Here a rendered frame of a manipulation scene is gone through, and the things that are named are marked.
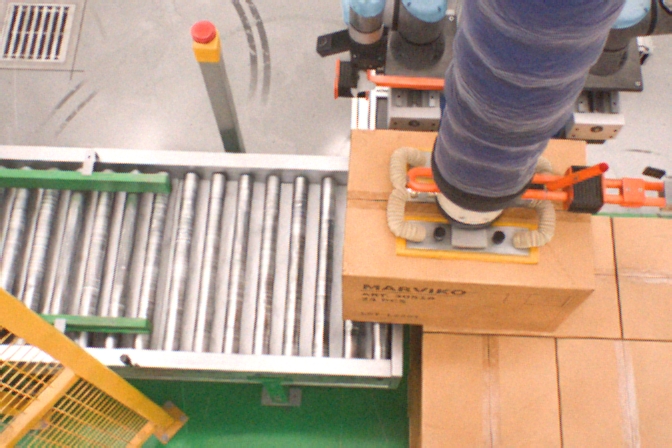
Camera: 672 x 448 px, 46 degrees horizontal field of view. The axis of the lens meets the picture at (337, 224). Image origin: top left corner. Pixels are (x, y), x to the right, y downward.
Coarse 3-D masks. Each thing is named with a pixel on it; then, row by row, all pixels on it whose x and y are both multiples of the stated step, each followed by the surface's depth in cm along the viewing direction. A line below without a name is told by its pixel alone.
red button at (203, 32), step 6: (198, 24) 218; (204, 24) 218; (210, 24) 218; (192, 30) 218; (198, 30) 218; (204, 30) 218; (210, 30) 218; (192, 36) 218; (198, 36) 217; (204, 36) 217; (210, 36) 217; (198, 42) 218; (204, 42) 217
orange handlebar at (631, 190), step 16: (384, 80) 192; (400, 80) 192; (416, 80) 192; (432, 80) 192; (416, 176) 183; (432, 176) 183; (544, 176) 182; (560, 176) 182; (432, 192) 182; (528, 192) 180; (544, 192) 180; (560, 192) 180; (624, 192) 180; (640, 192) 180
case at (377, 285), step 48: (384, 144) 201; (432, 144) 201; (576, 144) 200; (384, 192) 196; (384, 240) 191; (576, 240) 191; (384, 288) 195; (432, 288) 193; (480, 288) 190; (528, 288) 188; (576, 288) 186
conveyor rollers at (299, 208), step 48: (0, 192) 255; (48, 192) 253; (192, 192) 254; (240, 192) 253; (48, 240) 249; (96, 240) 247; (240, 240) 247; (96, 288) 243; (144, 288) 241; (240, 288) 242; (288, 288) 242; (0, 336) 238; (144, 336) 236; (288, 336) 236; (384, 336) 236
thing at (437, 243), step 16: (432, 224) 190; (448, 224) 190; (496, 224) 190; (512, 224) 190; (528, 224) 190; (400, 240) 189; (432, 240) 188; (448, 240) 188; (496, 240) 186; (512, 240) 188; (416, 256) 188; (432, 256) 188; (448, 256) 187; (464, 256) 187; (480, 256) 187; (496, 256) 187; (512, 256) 187; (528, 256) 187
